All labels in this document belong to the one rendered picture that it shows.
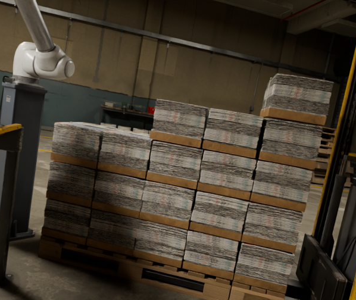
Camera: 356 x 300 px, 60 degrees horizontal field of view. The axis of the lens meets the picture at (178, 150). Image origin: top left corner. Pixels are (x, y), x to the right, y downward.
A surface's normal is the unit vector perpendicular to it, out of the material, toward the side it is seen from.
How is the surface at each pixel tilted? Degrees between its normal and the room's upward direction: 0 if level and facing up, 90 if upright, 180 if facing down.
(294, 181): 90
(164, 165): 90
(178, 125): 90
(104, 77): 90
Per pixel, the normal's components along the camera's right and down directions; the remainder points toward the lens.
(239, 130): -0.16, 0.08
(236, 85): 0.22, 0.14
